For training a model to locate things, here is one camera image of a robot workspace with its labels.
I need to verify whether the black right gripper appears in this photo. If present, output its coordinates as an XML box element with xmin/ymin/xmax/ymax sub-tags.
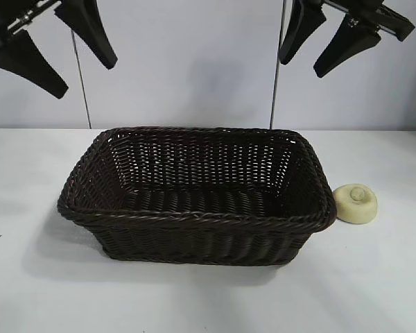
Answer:
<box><xmin>278</xmin><ymin>0</ymin><xmax>416</xmax><ymax>78</ymax></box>

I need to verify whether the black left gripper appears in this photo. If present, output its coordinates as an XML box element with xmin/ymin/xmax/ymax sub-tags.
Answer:
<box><xmin>0</xmin><ymin>0</ymin><xmax>119</xmax><ymax>101</ymax></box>

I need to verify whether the dark brown woven basket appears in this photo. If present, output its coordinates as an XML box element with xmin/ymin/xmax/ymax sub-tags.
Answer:
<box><xmin>56</xmin><ymin>126</ymin><xmax>337</xmax><ymax>266</ymax></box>

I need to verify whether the pale yellow egg yolk pastry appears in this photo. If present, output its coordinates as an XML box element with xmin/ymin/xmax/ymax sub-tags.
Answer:
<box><xmin>333</xmin><ymin>185</ymin><xmax>379</xmax><ymax>223</ymax></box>

